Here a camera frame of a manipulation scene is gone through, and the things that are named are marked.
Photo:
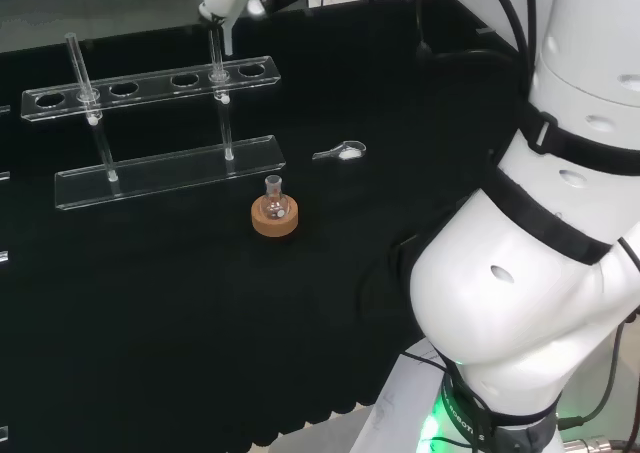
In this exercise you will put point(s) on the clear glass funnel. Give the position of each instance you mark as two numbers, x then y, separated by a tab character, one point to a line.
227	38

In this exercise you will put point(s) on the clear funnel stand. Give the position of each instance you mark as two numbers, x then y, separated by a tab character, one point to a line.
165	170

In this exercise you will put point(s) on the clear round-bottom flask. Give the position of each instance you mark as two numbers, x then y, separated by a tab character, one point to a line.
276	208

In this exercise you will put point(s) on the grey cloth clip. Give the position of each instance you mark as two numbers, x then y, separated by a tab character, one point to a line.
486	30

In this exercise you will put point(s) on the black cloth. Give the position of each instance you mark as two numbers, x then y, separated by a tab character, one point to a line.
150	298

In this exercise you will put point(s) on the pale board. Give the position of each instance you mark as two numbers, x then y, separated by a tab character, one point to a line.
400	398

